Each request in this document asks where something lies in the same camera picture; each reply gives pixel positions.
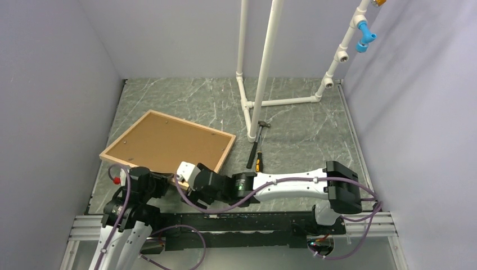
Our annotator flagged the wooden picture frame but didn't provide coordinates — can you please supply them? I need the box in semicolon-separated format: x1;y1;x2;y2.
100;110;236;173

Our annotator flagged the yellow black screwdriver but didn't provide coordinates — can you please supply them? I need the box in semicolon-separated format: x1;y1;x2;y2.
255;134;264;173

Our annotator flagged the yellow pipe cap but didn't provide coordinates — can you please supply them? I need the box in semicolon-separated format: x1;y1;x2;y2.
371;0;386;7

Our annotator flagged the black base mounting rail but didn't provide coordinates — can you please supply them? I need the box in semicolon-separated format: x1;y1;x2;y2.
154;210;346;251

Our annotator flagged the black handle hammer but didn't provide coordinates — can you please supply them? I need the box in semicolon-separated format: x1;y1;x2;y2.
246;121;271;169

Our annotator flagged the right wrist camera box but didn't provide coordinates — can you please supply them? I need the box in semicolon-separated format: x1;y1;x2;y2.
176;161;201;188

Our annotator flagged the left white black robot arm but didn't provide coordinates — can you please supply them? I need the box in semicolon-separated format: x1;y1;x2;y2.
89;164;174;269

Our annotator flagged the blue pipe fitting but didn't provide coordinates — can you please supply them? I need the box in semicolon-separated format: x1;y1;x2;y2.
355;21;377;53

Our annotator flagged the aluminium extrusion rail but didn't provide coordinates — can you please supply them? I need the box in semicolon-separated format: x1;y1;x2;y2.
343;211;398;237

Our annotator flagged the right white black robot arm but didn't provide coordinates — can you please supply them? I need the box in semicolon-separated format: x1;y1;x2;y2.
176;161;362;233

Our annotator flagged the white PVC pipe structure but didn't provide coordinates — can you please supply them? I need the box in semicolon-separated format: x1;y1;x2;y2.
236;1;372;142

